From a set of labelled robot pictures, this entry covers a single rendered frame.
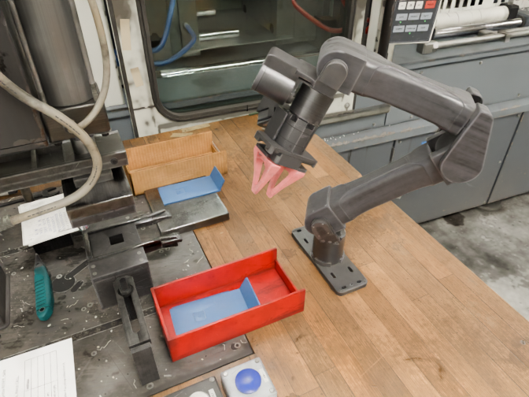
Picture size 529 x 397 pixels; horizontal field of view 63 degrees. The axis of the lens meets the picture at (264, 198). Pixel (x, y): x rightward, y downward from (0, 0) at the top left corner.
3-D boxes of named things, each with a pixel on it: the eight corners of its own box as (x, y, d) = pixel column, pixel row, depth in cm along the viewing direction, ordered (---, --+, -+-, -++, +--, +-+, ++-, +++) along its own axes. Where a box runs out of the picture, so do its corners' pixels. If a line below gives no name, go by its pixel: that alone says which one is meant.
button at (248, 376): (265, 392, 66) (265, 385, 65) (241, 402, 64) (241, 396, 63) (254, 370, 69) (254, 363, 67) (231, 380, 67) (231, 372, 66)
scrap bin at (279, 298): (304, 310, 80) (305, 289, 76) (172, 362, 72) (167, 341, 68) (275, 267, 89) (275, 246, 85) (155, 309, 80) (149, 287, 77)
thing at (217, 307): (260, 314, 79) (260, 304, 77) (177, 341, 74) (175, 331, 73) (247, 287, 84) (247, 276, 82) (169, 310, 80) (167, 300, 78)
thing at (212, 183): (225, 189, 107) (224, 179, 105) (164, 205, 102) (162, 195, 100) (216, 175, 112) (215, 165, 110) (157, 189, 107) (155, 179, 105)
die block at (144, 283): (155, 292, 84) (149, 265, 79) (101, 309, 80) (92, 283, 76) (134, 229, 98) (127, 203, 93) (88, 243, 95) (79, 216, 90)
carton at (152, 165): (227, 175, 117) (226, 150, 112) (135, 199, 108) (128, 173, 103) (212, 153, 126) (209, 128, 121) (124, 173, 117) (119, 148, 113)
